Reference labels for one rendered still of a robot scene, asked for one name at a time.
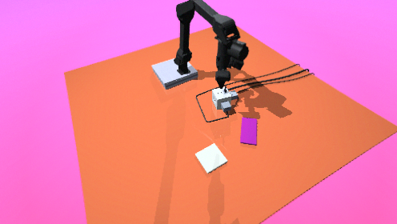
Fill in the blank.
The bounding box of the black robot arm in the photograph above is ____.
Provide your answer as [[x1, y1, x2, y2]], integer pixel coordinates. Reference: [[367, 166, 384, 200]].
[[174, 0, 249, 75]]

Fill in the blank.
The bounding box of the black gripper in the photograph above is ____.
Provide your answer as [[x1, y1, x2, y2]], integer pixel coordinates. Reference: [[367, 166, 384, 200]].
[[215, 52, 231, 89]]

